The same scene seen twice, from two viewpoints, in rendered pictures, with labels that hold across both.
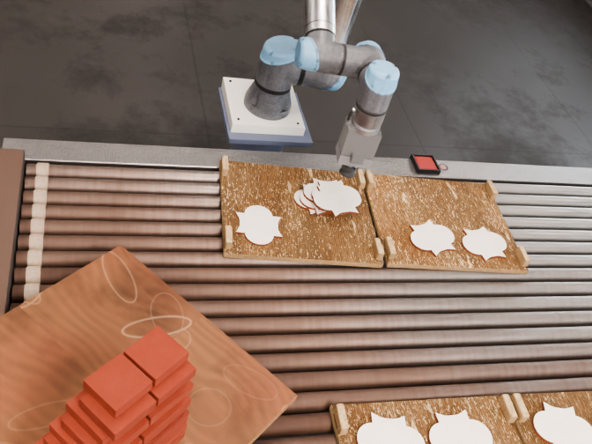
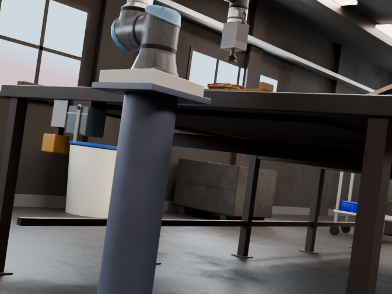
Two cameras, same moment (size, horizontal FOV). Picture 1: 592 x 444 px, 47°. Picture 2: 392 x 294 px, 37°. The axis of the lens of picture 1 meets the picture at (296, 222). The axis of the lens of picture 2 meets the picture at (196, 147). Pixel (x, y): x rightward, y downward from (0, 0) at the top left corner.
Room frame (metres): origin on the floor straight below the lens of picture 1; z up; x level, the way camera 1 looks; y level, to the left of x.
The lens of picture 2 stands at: (2.47, 1.92, 0.67)
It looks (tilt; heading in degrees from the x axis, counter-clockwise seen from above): 1 degrees up; 244
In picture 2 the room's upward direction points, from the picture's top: 8 degrees clockwise
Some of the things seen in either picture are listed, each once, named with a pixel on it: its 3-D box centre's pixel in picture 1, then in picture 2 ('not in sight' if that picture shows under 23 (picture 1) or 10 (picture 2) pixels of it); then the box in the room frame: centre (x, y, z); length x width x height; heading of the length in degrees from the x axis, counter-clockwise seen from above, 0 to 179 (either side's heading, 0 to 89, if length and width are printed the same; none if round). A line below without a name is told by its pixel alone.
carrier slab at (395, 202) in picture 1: (440, 222); not in sight; (1.51, -0.39, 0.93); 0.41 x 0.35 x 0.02; 110
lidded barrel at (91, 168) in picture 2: not in sight; (94, 178); (0.84, -3.71, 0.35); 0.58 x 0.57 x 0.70; 114
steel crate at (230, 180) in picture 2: not in sight; (224, 191); (-0.96, -4.28, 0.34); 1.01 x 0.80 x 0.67; 114
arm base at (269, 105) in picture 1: (270, 92); (156, 63); (1.82, 0.20, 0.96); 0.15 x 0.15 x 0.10
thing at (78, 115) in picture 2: not in sight; (84, 122); (1.84, -0.51, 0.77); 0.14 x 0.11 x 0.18; 113
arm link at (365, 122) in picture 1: (366, 114); (238, 15); (1.40, -0.08, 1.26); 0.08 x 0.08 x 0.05
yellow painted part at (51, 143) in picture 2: not in sight; (58, 126); (1.92, -0.67, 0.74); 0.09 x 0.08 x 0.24; 113
